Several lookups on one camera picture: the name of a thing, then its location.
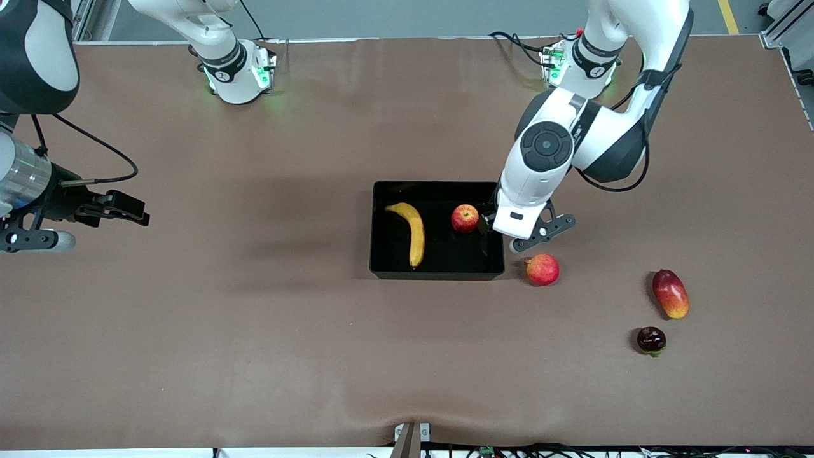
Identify red yellow apple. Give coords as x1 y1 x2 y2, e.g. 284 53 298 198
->
524 253 561 287
451 204 480 233

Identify black rectangular plastic box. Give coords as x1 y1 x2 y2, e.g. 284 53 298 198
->
369 181 506 281

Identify yellow banana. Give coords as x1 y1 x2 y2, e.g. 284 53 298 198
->
384 202 425 269

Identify red yellow mango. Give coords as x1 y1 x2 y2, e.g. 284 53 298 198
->
652 269 690 320

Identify dark purple mangosteen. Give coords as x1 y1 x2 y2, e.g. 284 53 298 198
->
637 326 668 357

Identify brown table cover mat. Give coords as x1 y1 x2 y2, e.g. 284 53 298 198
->
0 35 814 452

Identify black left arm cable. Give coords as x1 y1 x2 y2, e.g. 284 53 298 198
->
576 60 684 193

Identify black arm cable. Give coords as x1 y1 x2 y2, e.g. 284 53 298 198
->
29 113 139 186
576 60 684 193

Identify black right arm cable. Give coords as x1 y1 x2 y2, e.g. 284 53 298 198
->
29 113 139 186

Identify black left base cables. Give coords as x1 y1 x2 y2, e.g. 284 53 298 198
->
488 31 560 67

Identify aluminium frame profile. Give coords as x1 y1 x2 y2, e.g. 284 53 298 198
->
760 0 814 49
71 0 128 43

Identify grey camera mounting pole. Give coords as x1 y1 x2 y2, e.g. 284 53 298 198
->
391 422 432 458

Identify black right base cable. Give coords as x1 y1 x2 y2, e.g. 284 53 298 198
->
238 0 266 40

